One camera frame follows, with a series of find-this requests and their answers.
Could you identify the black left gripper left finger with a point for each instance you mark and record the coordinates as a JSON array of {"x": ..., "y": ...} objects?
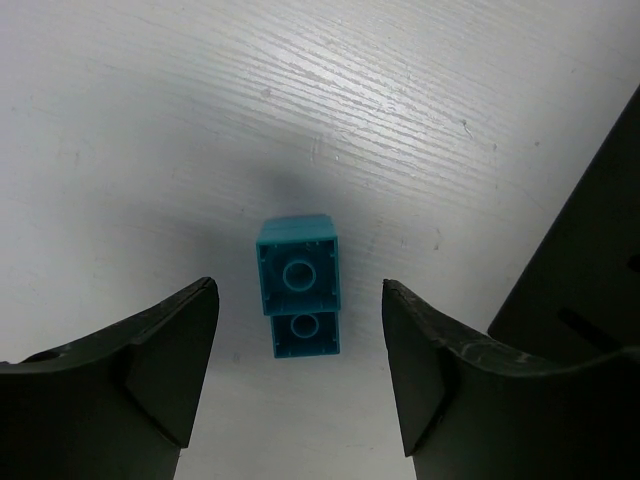
[{"x": 119, "y": 403}]

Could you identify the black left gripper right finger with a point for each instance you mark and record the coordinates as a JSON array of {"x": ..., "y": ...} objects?
[{"x": 471, "y": 407}]

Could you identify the cyan lego brick pair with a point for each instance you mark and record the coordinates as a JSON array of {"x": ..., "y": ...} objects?
[{"x": 298, "y": 268}]

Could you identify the black slotted container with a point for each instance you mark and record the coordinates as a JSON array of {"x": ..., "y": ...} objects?
[{"x": 578, "y": 297}]

